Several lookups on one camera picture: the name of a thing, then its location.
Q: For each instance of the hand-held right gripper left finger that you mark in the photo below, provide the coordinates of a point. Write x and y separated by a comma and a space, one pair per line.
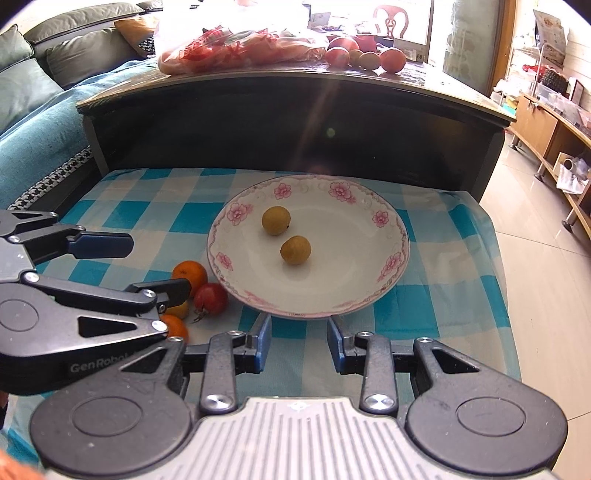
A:
264, 344

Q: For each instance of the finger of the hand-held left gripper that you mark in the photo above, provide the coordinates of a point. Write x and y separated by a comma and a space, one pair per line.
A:
161, 288
101, 244

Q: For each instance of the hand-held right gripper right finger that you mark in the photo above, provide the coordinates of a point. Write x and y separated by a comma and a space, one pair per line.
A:
334, 346

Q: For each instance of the yellowish longan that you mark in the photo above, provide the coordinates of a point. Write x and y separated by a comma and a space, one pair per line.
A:
181, 310

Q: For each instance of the mandarin orange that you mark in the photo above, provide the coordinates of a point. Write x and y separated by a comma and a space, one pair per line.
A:
190, 272
178, 328

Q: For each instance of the white floral plate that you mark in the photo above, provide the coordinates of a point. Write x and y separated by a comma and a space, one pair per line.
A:
341, 258

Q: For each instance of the dark brown longan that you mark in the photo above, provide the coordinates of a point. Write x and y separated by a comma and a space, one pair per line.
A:
295, 250

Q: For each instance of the light brown longan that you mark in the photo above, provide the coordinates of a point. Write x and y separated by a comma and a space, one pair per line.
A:
276, 220

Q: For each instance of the blue white checked tablecloth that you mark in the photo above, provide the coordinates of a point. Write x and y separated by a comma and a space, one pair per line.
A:
138, 217

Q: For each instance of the red cherry tomato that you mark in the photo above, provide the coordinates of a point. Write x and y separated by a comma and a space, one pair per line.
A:
211, 297

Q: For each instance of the blue-covered sofa with cushions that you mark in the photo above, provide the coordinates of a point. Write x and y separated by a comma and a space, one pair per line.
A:
37, 152

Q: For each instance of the grey cushion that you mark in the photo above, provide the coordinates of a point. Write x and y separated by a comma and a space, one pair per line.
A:
92, 60

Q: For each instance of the dark coffee table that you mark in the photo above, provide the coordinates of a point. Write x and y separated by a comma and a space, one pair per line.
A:
277, 124

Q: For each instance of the black white patterned pillow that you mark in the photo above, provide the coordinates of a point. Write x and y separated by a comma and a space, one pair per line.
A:
147, 46

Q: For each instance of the orange pillow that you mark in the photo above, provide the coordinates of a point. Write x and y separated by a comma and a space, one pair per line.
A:
136, 30

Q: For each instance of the grey leather sofa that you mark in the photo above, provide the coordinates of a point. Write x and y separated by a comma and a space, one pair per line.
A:
83, 18

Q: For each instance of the clear plastic bag red contents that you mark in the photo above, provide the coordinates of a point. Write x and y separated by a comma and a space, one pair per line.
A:
221, 50

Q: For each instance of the red peach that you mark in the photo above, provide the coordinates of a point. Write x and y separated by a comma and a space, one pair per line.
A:
342, 43
337, 57

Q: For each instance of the orange peach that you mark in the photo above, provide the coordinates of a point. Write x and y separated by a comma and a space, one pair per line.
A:
392, 60

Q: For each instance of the white plastic bag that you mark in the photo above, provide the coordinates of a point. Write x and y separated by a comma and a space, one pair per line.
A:
572, 175

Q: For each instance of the wooden cabinet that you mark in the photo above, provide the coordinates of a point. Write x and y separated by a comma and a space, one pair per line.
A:
535, 120

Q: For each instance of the red wooden chair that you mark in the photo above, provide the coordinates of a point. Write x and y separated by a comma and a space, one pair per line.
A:
391, 18

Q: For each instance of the dark woven basket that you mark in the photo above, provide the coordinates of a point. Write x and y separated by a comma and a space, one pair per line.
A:
553, 78

